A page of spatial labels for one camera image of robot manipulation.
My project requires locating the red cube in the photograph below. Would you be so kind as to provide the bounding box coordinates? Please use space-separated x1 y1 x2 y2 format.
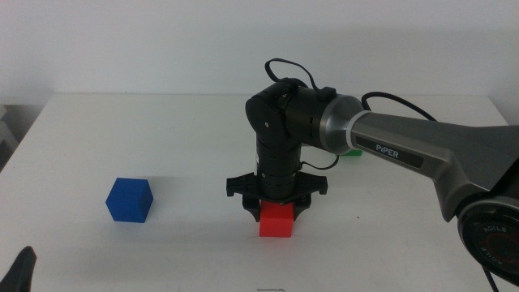
259 200 295 238

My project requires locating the blue cube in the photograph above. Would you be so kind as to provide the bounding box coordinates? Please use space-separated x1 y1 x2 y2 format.
105 177 155 224

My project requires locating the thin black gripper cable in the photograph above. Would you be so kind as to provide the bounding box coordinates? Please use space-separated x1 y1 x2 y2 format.
300 155 341 171

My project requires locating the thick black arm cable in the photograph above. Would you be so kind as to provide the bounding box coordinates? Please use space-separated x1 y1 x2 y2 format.
264 58 437 122

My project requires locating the black base cable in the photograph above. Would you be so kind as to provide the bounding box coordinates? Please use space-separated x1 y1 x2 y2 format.
481 267 500 292

